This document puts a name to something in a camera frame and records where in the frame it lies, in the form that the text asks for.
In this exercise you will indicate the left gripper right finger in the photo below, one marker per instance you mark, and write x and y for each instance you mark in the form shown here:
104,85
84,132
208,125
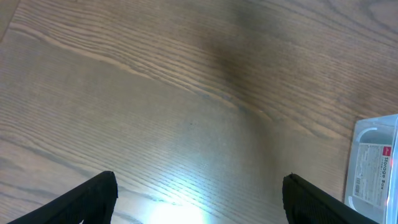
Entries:
305,203

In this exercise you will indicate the clear plastic storage container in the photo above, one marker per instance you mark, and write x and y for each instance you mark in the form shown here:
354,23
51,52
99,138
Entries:
371,183

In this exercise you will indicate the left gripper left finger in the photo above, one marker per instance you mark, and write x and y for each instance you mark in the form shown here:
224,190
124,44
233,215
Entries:
92,202

